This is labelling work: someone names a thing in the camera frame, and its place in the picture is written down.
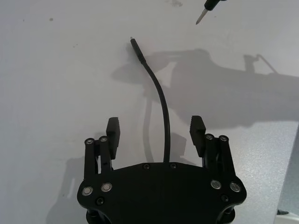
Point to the black tool with silver tip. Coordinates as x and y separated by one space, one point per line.
211 3

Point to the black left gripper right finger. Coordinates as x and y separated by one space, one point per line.
198 135

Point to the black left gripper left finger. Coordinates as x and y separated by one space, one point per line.
111 140

